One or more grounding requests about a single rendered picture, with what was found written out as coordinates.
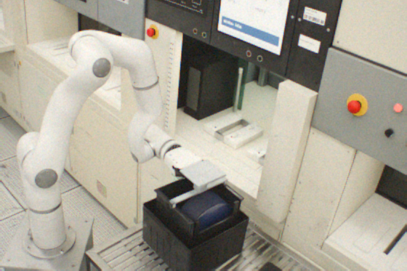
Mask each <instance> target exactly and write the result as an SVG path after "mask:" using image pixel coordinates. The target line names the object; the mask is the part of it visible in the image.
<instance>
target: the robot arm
mask: <svg viewBox="0 0 407 271"><path fill-rule="evenodd" d="M68 49H69V54H70V56H71V57H72V58H73V59H74V62H75V63H76V66H75V69H74V71H73V72H72V74H71V75H70V76H69V77H67V78H66V79H65V80H64V81H63V82H61V83H60V84H58V87H57V88H56V89H55V90H54V92H53V94H52V98H51V100H50V101H49V103H48V105H47V108H46V111H45V114H44V118H43V120H42V123H41V131H40V132H28V133H27V134H25V135H23V136H22V137H21V138H20V140H19V141H18V144H17V160H18V163H19V168H20V176H21V180H22V182H23V187H24V191H25V197H26V203H27V207H28V216H29V220H30V225H31V228H30V229H28V231H27V232H26V235H25V237H24V238H23V243H24V247H25V250H26V251H27V252H28V253H29V254H30V255H31V256H33V257H36V258H39V259H53V258H55V257H56V258H57V257H60V256H62V255H63V254H66V253H67V252H69V250H71V249H72V248H73V245H74V243H75V242H76V233H75V230H74V229H73V228H72V227H71V226H70V225H69V224H68V223H66V222H65V220H64V212H63V206H62V198H61V191H60V184H59V180H60V178H61V176H62V173H63V170H64V168H65V160H66V157H67V154H68V147H69V140H70V134H71V132H72V129H73V126H74V124H75V120H76V119H77V117H78V115H79V113H80V111H81V108H82V106H83V104H84V103H85V102H86V100H87V99H88V97H89V96H90V94H93V93H94V92H96V91H97V90H98V89H99V88H100V87H101V86H103V85H104V84H105V83H106V82H107V80H108V78H109V77H110V75H111V72H112V69H113V66H114V65H115V66H117V67H120V68H124V69H127V70H128V71H129V77H130V81H131V83H132V88H133V90H134V95H135V98H136V103H137V111H136V114H135V115H134V117H133V119H132V121H131V122H130V124H129V127H128V130H127V141H128V145H129V150H130V153H131V155H132V157H133V159H134V160H135V161H136V162H137V163H144V162H146V161H149V160H150V159H152V158H154V157H159V158H160V159H162V160H163V161H165V163H166V165H167V166H168V167H169V168H170V170H171V171H172V173H173V174H174V176H175V177H178V178H180V179H182V178H187V177H186V176H184V175H183V174H182V173H181V172H180V170H181V169H184V168H186V167H189V166H191V165H195V164H197V163H200V162H202V161H204V160H202V159H201V158H200V157H199V156H197V155H196V154H195V153H193V152H192V151H190V150H189V149H187V148H186V147H182V146H181V144H180V143H178V142H177V141H176V140H175V139H173V138H172V137H170V136H169V135H168V134H167V133H166V132H165V131H164V130H163V129H161V128H160V127H159V126H157V125H156V124H152V123H153V122H154V121H155V120H156V119H157V118H158V117H159V116H160V115H161V114H162V113H163V111H164V103H163V100H162V96H161V89H160V86H159V82H158V76H157V72H156V64H155V60H154V56H153V53H152V51H151V48H150V47H149V46H148V44H147V43H145V42H144V41H141V40H139V39H133V38H124V37H120V36H116V35H113V34H110V33H104V32H102V31H80V32H78V33H75V34H73V36H72V37H71V38H70V41H69V43H68ZM187 179H188V178H187ZM188 180H189V179H188Z"/></svg>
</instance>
